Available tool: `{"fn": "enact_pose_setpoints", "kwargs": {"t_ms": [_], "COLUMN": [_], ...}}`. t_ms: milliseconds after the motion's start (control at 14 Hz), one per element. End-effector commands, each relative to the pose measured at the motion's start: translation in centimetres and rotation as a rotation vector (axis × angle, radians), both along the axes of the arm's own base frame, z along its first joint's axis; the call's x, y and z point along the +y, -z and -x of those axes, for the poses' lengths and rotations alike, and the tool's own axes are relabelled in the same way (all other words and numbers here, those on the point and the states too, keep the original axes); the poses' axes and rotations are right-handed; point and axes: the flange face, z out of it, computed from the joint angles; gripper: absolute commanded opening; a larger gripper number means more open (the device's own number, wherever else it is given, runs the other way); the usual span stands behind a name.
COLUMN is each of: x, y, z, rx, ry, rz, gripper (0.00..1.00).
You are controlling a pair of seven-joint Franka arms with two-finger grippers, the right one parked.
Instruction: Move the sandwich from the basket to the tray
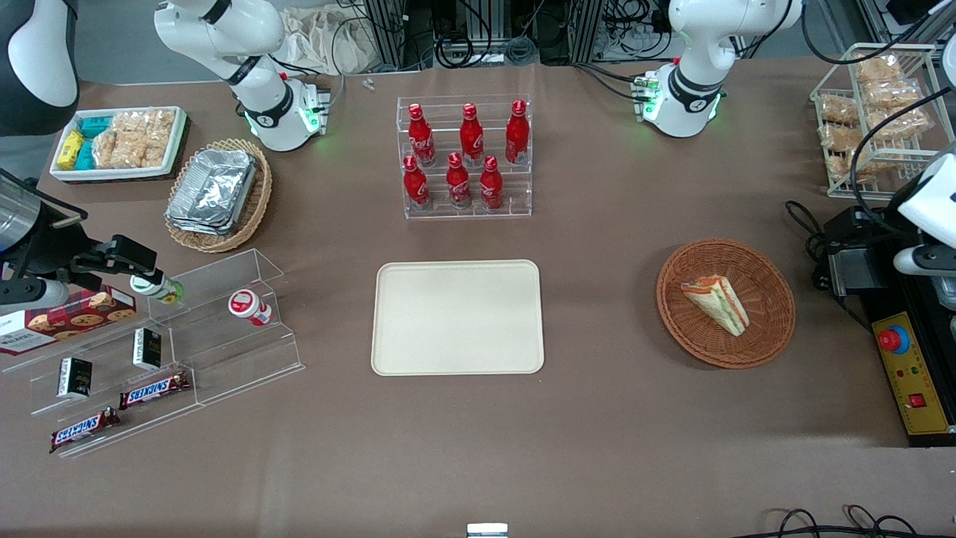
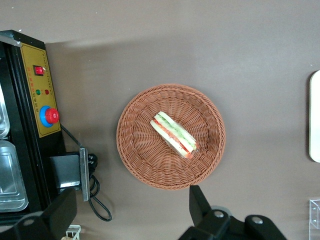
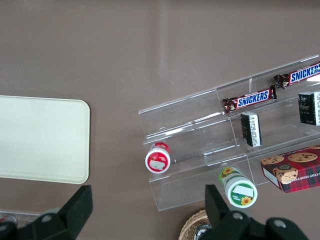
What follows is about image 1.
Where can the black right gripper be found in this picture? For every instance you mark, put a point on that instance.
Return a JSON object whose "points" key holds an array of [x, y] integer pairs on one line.
{"points": [[46, 240]]}

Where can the triangular sandwich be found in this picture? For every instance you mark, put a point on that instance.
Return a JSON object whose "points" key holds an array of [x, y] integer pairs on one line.
{"points": [[717, 302]]}

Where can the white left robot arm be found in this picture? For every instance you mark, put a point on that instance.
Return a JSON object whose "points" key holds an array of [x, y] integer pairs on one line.
{"points": [[694, 90]]}

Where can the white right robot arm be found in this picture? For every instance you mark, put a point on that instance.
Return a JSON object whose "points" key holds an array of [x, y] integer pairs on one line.
{"points": [[261, 45]]}

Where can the white rectangular snack tray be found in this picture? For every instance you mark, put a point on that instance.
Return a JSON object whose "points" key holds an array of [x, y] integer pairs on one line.
{"points": [[119, 174]]}

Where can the aluminium foil tray stack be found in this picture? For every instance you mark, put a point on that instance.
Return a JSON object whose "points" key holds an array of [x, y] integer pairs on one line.
{"points": [[213, 190]]}

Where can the light wicker basket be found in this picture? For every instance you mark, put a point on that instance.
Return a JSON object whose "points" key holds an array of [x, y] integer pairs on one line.
{"points": [[258, 202]]}

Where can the beige plastic tray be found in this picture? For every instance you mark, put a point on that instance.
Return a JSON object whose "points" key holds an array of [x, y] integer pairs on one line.
{"points": [[457, 317]]}

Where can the brown wicker basket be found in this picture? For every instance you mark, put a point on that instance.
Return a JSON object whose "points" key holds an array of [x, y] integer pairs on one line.
{"points": [[769, 299]]}

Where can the green label small bottle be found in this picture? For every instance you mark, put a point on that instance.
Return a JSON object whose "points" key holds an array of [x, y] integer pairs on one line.
{"points": [[160, 289]]}

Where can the red chocolate cookie box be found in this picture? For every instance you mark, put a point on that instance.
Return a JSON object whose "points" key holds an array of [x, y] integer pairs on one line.
{"points": [[75, 317]]}

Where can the small black box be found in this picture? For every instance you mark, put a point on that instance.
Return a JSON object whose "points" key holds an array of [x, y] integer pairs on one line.
{"points": [[75, 377], [147, 349]]}

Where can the rice cracker bag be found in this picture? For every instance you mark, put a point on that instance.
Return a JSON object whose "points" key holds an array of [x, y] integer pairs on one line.
{"points": [[107, 149], [146, 121], [877, 69], [844, 166], [146, 149], [890, 93], [900, 122], [839, 110], [840, 137]]}

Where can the teal snack packet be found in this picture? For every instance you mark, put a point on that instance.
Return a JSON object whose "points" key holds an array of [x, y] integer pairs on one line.
{"points": [[95, 126], [85, 155]]}

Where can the yellow snack packet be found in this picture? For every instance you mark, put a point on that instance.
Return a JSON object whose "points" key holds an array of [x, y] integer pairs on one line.
{"points": [[70, 149]]}

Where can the clear acrylic step shelf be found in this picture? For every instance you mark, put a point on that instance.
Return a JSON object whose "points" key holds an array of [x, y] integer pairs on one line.
{"points": [[112, 381], [246, 359]]}

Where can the red white small bottle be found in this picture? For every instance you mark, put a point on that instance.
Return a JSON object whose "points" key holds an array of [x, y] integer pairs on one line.
{"points": [[250, 306]]}

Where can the snickers chocolate bar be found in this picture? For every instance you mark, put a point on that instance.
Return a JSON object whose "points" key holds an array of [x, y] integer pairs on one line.
{"points": [[84, 429], [155, 389]]}

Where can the beige cloth bag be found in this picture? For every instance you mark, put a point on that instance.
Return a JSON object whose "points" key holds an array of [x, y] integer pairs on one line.
{"points": [[321, 41]]}

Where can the red cola bottle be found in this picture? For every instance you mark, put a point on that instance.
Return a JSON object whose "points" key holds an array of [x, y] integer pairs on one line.
{"points": [[491, 187], [420, 138], [517, 138], [458, 185], [415, 187], [471, 138]]}

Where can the clear acrylic bottle rack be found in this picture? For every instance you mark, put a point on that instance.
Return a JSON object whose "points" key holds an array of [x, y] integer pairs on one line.
{"points": [[515, 190]]}

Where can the white silver device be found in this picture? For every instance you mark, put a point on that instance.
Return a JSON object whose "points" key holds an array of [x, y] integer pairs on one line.
{"points": [[487, 530]]}

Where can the black grey power box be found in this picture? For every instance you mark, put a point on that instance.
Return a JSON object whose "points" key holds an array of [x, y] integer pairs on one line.
{"points": [[859, 273]]}

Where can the black yellow control box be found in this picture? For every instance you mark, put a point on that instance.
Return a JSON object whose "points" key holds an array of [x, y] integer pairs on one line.
{"points": [[915, 373]]}

